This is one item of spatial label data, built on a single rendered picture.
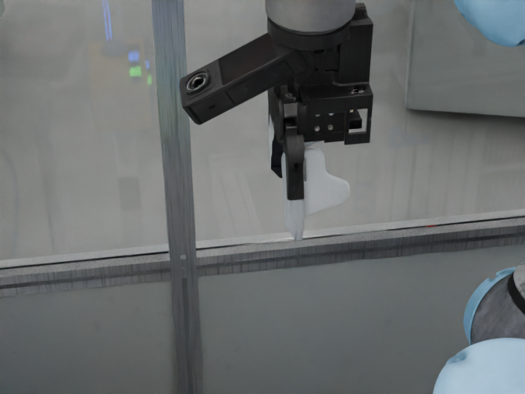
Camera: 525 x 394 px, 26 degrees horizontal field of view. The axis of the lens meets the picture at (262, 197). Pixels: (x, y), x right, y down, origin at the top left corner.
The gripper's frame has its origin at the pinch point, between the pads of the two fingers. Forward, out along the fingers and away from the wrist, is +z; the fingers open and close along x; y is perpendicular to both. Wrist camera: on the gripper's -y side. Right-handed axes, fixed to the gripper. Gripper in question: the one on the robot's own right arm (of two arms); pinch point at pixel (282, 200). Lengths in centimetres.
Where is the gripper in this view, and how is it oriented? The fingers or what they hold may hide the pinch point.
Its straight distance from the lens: 107.7
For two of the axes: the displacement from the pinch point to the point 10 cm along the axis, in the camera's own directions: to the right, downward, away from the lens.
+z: 0.0, 7.7, 6.4
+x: -1.5, -6.3, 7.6
